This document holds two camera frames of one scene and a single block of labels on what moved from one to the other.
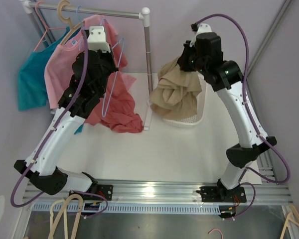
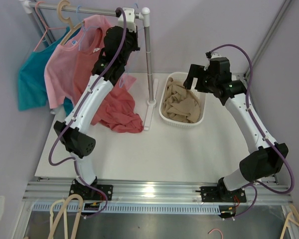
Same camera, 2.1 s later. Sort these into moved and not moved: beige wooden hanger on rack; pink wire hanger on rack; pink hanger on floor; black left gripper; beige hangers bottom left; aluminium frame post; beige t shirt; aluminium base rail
Moved: black left gripper; beige t shirt
Not moved: aluminium base rail; beige wooden hanger on rack; pink wire hanger on rack; beige hangers bottom left; aluminium frame post; pink hanger on floor
